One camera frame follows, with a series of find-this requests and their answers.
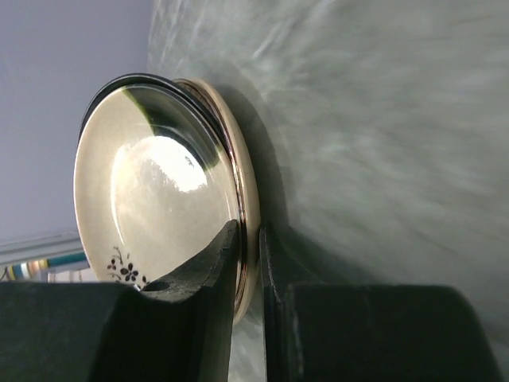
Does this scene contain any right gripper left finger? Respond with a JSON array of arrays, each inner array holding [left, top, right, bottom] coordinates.
[[1, 220, 239, 381]]

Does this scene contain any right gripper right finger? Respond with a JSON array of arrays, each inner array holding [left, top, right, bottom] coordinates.
[[258, 225, 503, 381]]

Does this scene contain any small beige saucer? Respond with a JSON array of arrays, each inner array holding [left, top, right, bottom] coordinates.
[[176, 79, 261, 324]]

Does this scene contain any cream green glazed saucer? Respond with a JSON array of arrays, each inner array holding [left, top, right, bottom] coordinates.
[[73, 75, 239, 289]]

